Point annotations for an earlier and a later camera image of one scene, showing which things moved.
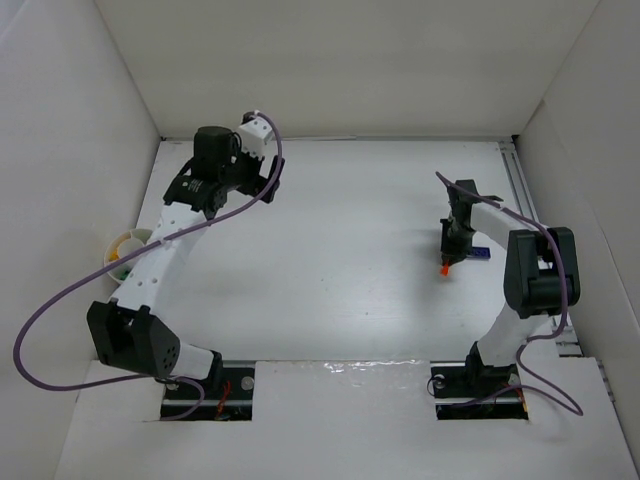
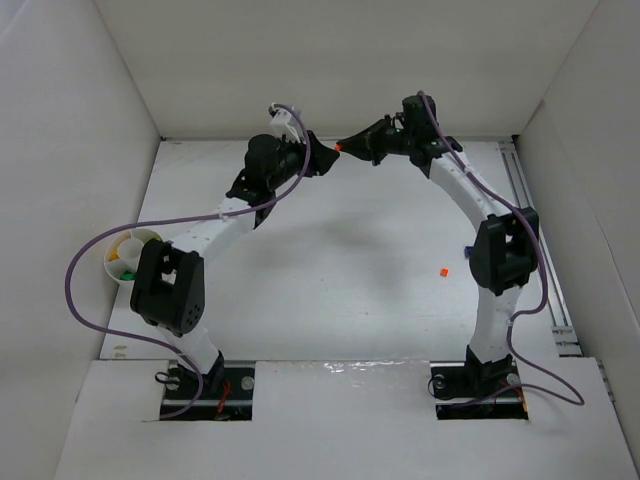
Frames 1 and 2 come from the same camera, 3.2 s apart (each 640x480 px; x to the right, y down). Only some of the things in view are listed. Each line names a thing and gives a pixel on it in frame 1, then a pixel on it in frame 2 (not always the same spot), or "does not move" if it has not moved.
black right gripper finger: (448, 259) → (362, 145)
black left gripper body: (272, 181) → (314, 155)
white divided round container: (121, 245) does not move
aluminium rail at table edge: (567, 342) does not move
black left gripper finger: (269, 196) → (322, 156)
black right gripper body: (454, 242) → (373, 146)
